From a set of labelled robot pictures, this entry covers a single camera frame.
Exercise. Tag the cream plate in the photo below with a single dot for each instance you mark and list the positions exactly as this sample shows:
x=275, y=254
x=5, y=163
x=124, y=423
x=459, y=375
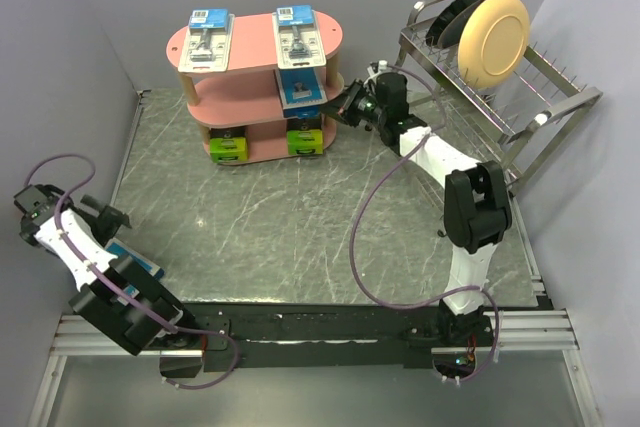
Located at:
x=493, y=42

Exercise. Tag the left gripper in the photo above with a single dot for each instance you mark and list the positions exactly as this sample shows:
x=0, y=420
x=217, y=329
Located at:
x=107, y=222

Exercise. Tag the clear Gillette blister razor pack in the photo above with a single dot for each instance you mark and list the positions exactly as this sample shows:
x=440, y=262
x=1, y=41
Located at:
x=297, y=38

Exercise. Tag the blue white razor box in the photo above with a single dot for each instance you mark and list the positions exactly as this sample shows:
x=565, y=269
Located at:
x=119, y=249

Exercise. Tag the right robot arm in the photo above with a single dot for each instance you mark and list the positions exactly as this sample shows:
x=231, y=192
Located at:
x=476, y=207

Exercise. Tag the pink three-tier shelf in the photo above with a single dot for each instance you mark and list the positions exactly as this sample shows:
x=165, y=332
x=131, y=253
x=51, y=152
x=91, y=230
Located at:
x=246, y=94

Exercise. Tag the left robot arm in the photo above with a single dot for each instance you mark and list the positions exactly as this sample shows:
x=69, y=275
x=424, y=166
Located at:
x=116, y=293

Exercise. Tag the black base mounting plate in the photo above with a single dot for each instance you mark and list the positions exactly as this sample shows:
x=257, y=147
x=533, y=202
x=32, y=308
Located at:
x=281, y=335

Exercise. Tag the aluminium rail frame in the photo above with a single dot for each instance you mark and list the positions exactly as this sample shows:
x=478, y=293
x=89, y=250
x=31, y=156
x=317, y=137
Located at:
x=304, y=258

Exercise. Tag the steel dish rack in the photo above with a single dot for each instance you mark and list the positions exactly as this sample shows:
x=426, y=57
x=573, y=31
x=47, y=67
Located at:
x=519, y=123

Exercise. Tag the blue Harry's razor box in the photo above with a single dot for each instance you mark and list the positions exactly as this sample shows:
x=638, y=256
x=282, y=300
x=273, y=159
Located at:
x=301, y=92

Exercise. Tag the green black Gillette Labs box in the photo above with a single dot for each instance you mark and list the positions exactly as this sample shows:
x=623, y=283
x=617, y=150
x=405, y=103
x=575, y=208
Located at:
x=304, y=136

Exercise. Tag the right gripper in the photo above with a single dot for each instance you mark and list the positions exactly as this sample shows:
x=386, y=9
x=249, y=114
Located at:
x=358, y=90

